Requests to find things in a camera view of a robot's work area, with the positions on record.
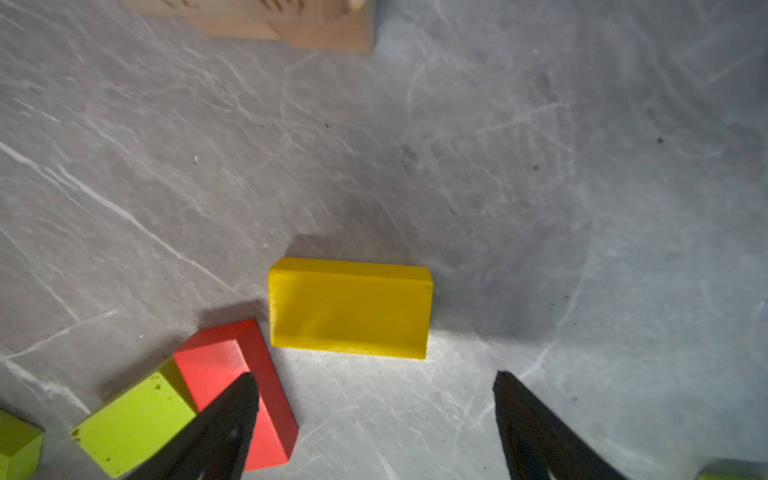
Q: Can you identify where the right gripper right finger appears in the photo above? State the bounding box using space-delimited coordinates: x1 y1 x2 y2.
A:
493 371 626 480

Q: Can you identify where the red wood block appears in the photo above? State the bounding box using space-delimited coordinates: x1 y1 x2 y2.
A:
173 319 299 471

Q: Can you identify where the printed natural wood plank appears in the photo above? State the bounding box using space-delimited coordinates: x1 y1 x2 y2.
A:
128 0 306 18

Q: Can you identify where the green block beside red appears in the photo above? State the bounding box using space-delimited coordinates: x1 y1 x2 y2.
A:
70 358 197 479

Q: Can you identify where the yellow wood block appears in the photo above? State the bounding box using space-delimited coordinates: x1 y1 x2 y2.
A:
268 257 434 359

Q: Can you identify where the plain natural wood plank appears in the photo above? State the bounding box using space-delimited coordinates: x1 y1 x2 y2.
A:
184 1 376 53

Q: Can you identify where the green block beside pink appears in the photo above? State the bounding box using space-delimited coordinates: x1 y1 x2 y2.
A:
696 458 768 480

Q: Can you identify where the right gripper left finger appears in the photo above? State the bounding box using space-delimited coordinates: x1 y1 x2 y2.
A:
128 372 259 480

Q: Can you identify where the lone green wood block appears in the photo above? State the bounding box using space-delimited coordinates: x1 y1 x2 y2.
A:
1 411 44 480

